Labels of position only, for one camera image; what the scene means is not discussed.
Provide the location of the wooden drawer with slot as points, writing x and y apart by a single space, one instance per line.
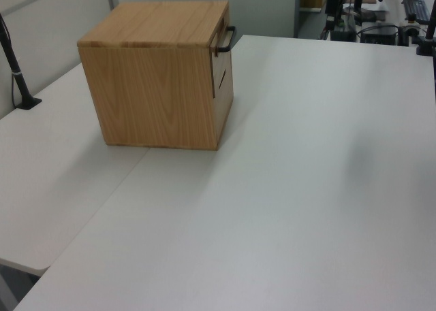
225 103

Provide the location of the wooden two-drawer cabinet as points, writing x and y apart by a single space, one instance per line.
150 86

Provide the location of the white side table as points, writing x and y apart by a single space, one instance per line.
51 171

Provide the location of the black desktop device box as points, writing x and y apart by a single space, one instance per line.
379 35

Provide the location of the black clamp-mounted pole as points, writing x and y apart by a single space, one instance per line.
430 35

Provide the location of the black computer keyboard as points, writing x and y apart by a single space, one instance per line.
416 6

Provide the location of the black camera stand pole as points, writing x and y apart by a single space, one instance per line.
18 76

